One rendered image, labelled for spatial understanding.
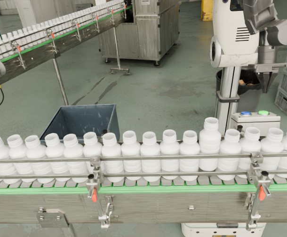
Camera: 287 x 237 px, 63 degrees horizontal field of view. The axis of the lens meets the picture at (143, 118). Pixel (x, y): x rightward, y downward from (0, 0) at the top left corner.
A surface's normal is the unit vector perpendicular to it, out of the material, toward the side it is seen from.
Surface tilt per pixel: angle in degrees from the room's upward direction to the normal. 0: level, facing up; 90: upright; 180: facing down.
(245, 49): 90
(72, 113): 90
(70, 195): 90
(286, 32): 71
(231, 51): 90
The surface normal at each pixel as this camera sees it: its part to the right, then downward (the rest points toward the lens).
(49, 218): -0.04, 0.55
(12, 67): 0.94, 0.14
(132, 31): -0.35, 0.53
